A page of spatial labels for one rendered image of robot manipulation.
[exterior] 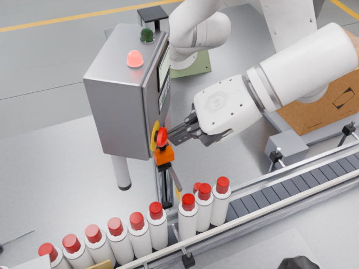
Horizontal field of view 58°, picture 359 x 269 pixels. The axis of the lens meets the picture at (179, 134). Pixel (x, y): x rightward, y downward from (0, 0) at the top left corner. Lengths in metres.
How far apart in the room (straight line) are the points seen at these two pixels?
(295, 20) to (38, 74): 2.72
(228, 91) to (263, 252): 0.57
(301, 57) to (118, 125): 0.32
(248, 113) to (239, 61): 1.14
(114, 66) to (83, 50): 2.81
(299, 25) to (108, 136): 0.41
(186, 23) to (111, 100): 0.61
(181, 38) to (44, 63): 2.28
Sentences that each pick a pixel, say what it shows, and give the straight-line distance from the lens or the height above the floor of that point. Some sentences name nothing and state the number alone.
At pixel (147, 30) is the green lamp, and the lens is 0.58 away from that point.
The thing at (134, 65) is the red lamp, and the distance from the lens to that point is 0.53.
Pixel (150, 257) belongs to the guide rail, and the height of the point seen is 0.92.
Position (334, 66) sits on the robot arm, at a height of 1.49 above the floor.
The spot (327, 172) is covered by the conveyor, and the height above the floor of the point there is 0.88.
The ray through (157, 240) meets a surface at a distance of 0.92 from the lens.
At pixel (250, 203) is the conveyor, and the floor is 0.88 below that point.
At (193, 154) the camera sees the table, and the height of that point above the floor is 0.83.
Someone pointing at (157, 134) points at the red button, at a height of 1.34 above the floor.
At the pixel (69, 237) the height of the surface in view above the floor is 1.08.
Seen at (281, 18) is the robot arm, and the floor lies 1.49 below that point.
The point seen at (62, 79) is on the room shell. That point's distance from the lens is 3.03.
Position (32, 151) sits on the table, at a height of 0.83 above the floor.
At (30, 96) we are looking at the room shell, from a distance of 2.96.
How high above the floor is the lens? 1.79
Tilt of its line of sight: 48 degrees down
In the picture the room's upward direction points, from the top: straight up
